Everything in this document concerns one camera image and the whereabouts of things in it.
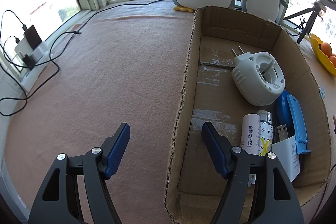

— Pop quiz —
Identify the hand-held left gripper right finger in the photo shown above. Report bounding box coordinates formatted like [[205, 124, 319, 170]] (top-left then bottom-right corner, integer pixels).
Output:
[[201, 121, 305, 224]]

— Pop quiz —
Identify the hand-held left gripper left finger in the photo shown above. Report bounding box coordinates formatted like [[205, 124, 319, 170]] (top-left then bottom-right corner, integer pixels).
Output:
[[28, 122, 131, 224]]

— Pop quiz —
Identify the pale pink tube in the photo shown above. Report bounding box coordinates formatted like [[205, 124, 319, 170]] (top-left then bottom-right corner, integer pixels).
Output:
[[241, 114, 261, 156]]

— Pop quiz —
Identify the cardboard box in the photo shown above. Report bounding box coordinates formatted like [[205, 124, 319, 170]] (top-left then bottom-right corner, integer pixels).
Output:
[[164, 6, 331, 224]]

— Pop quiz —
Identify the white patterned tube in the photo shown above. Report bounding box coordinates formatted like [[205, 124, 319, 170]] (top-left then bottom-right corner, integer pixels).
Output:
[[257, 110, 274, 157]]

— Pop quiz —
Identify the white charger adapter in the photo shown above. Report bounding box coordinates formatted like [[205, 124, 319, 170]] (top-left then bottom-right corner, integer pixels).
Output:
[[272, 125, 301, 182]]

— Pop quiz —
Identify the white plug-in device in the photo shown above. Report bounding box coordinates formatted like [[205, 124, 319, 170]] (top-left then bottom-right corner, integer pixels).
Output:
[[231, 47, 286, 106]]

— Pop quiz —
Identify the blue round case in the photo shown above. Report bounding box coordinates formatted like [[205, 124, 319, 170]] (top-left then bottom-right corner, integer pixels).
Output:
[[275, 91, 293, 132]]

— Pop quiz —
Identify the light blue plastic clip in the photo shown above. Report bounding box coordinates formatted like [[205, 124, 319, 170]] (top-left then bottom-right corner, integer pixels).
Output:
[[286, 94, 312, 154]]

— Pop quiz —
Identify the pink felt mat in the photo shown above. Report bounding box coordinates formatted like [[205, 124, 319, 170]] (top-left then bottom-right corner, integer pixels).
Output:
[[0, 13, 336, 224]]

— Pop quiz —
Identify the white power strip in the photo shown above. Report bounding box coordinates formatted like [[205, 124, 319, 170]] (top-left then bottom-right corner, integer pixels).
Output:
[[21, 42, 53, 88]]

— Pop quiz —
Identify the black plug adapter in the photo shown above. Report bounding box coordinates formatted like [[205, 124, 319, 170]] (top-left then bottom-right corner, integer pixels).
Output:
[[23, 55, 36, 70]]

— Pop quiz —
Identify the white power bank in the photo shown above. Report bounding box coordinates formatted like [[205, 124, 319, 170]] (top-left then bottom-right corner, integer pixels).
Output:
[[14, 36, 34, 54]]

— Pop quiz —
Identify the yellow fruit bowl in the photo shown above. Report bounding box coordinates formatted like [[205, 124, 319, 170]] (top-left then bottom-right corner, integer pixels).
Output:
[[309, 33, 336, 76]]

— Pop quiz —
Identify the black power bank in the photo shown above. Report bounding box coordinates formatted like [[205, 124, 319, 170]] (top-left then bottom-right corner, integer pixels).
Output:
[[23, 25, 42, 49]]

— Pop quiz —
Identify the pale checked cloth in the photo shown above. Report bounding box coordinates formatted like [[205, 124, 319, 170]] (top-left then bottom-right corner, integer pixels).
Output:
[[97, 0, 197, 20]]

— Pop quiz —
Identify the black tripod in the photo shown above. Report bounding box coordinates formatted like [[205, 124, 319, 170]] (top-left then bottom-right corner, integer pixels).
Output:
[[283, 1, 324, 44]]

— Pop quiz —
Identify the long black looped cable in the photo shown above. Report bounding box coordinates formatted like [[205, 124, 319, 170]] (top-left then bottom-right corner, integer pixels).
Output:
[[0, 30, 82, 116]]

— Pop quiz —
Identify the thin black windowsill cable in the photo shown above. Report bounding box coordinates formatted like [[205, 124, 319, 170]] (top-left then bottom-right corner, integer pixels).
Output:
[[75, 0, 174, 31]]

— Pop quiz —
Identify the short black charging cable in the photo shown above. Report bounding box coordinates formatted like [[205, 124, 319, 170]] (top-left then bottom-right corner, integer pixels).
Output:
[[0, 10, 28, 64]]

